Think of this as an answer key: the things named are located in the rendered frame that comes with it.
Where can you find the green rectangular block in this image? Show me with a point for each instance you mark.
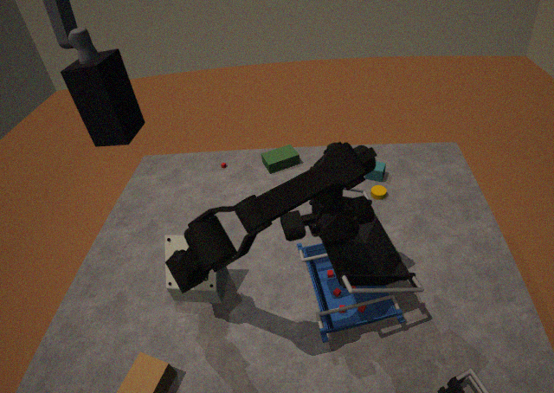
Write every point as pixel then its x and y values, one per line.
pixel 280 158

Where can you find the yellow short cylinder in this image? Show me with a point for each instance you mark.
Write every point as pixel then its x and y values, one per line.
pixel 378 192

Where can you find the blue plastic tray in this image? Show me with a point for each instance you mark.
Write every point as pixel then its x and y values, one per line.
pixel 324 287

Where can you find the small teal block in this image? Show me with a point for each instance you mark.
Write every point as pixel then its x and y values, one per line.
pixel 378 173

